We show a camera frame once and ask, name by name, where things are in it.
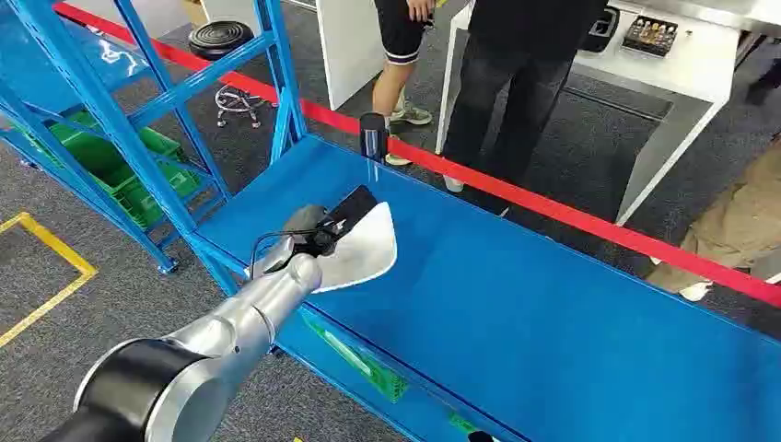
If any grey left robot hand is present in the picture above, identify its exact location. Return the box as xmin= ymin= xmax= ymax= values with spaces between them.
xmin=285 ymin=185 xmax=380 ymax=260

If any white moulded sheet part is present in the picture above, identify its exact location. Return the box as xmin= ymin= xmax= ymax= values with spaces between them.
xmin=310 ymin=201 xmax=399 ymax=296

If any green plastic crate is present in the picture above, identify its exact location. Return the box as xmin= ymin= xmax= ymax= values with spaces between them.
xmin=112 ymin=159 xmax=204 ymax=232
xmin=12 ymin=110 xmax=184 ymax=187

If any white upright board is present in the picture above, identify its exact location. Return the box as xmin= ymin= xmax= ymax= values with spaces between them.
xmin=315 ymin=0 xmax=387 ymax=111

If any blue metal workbench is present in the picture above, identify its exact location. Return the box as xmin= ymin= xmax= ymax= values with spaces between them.
xmin=182 ymin=134 xmax=781 ymax=442

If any person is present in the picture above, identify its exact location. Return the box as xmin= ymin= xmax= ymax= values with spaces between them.
xmin=441 ymin=0 xmax=612 ymax=218
xmin=370 ymin=0 xmax=438 ymax=168
xmin=645 ymin=136 xmax=781 ymax=304

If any black round stool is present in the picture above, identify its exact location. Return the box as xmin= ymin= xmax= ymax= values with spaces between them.
xmin=187 ymin=19 xmax=279 ymax=131

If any red barrier belt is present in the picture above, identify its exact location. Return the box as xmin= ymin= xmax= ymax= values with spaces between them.
xmin=52 ymin=1 xmax=781 ymax=309

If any small green label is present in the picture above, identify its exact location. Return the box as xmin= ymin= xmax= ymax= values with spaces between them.
xmin=448 ymin=413 xmax=481 ymax=436

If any blue metal rack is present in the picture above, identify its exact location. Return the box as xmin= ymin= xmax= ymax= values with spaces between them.
xmin=0 ymin=0 xmax=309 ymax=275

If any black tray of small bottles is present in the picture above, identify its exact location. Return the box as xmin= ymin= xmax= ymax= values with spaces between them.
xmin=621 ymin=15 xmax=681 ymax=59

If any white desk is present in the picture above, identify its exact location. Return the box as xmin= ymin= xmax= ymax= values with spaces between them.
xmin=434 ymin=0 xmax=743 ymax=227

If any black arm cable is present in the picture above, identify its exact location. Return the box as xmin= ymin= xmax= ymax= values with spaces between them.
xmin=249 ymin=226 xmax=324 ymax=282

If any black barrier post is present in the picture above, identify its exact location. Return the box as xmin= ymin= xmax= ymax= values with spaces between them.
xmin=358 ymin=111 xmax=390 ymax=165

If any black handled case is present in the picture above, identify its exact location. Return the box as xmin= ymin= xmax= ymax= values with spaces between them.
xmin=578 ymin=5 xmax=623 ymax=54

